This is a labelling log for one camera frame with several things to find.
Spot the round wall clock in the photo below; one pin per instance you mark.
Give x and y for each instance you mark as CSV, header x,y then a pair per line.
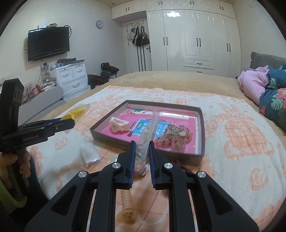
x,y
99,24

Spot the white drawer cabinet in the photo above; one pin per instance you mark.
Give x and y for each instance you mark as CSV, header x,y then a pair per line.
x,y
73,79

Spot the yellow item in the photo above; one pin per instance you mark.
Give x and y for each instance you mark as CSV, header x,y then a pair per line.
x,y
76,112

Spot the dark clothes pile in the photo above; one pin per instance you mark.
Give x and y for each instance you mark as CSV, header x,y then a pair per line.
x,y
107,71

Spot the cream hair claw clip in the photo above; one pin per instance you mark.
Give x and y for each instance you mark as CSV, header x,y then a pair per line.
x,y
118,125

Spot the black wall television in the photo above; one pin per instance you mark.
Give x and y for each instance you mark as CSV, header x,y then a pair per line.
x,y
47,42

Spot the grey headboard cushion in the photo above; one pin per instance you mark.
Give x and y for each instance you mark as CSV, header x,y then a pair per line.
x,y
261,60

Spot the pink quilt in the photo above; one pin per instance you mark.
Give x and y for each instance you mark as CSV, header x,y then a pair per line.
x,y
252,82

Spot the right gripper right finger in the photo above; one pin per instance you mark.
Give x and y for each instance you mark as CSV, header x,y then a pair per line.
x,y
196,201

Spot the blue floral quilt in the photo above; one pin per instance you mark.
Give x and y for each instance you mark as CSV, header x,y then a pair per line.
x,y
272,102

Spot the pink speckled hair clips card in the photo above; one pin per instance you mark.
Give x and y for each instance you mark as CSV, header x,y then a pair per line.
x,y
174,137

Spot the brown cardboard tray pink inside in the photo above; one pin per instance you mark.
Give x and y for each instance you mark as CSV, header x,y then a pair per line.
x,y
134,110

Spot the tan bedspread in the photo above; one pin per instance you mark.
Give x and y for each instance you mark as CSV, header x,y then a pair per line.
x,y
180,81

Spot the bags hanging on door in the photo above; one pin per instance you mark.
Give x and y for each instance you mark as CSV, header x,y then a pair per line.
x,y
138,36

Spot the white wardrobe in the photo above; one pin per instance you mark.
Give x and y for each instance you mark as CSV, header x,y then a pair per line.
x,y
188,36

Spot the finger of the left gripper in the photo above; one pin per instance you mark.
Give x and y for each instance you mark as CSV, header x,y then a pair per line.
x,y
56,123
48,132

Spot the blue card in tray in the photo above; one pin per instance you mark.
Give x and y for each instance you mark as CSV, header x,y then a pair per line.
x,y
144,126

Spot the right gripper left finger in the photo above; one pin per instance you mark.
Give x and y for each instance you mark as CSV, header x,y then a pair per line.
x,y
87,202

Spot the small white packet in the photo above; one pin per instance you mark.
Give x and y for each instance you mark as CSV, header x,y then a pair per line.
x,y
89,154

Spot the white bedroom door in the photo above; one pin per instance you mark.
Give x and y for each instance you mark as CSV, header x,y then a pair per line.
x,y
138,59

